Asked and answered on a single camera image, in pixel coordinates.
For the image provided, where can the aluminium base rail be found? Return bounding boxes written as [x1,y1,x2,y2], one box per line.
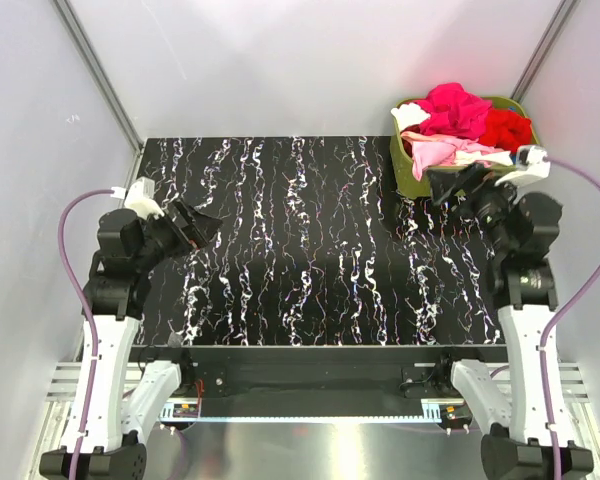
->
[46,363,589,424]

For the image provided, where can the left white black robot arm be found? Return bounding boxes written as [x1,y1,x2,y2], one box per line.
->
[39,200,222,479]

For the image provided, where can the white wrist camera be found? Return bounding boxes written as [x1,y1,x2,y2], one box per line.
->
[123,177,165,220]
[495,145,551,188]

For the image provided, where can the light pink t shirt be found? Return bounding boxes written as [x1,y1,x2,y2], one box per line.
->
[412,137,488,181]

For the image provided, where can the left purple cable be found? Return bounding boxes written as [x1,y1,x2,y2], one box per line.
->
[59,186,131,480]

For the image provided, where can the magenta t shirt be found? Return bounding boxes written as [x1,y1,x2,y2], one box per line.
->
[414,83,492,140]

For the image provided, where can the small circuit board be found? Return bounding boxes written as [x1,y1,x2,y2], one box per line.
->
[442,402,472,420]
[173,403,199,418]

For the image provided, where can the aluminium frame post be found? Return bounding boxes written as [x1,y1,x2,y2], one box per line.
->
[50,0,144,154]
[511,0,581,103]

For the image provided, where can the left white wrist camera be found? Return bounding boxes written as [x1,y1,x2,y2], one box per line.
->
[123,177,165,220]

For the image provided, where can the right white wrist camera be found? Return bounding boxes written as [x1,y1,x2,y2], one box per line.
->
[495,145,551,188]

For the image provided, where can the right aluminium frame post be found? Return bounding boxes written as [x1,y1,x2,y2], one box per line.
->
[511,0,581,103]

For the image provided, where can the left aluminium frame post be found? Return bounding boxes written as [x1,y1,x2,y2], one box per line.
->
[50,0,144,154]

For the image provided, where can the olive green laundry basket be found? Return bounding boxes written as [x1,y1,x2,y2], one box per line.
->
[390,96,531,199]

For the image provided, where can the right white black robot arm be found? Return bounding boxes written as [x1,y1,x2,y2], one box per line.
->
[427,164,594,479]

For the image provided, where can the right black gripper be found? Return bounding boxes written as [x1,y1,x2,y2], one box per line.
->
[425,160,525,254]

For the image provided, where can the left small circuit board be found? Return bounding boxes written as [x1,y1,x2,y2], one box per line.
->
[173,403,199,418]

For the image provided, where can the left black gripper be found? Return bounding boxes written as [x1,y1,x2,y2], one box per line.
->
[134,196,223,271]

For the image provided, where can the right small circuit board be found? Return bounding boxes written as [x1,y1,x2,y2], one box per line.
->
[442,402,472,420]

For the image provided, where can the purple cable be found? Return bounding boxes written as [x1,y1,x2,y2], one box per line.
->
[538,155,600,480]
[59,186,131,480]

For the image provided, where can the dark red t shirt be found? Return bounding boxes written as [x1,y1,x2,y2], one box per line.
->
[400,129,426,157]

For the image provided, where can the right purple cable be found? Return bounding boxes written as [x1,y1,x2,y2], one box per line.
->
[538,155,600,480]

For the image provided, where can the cream white t shirt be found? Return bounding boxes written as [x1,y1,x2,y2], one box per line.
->
[454,150,514,167]

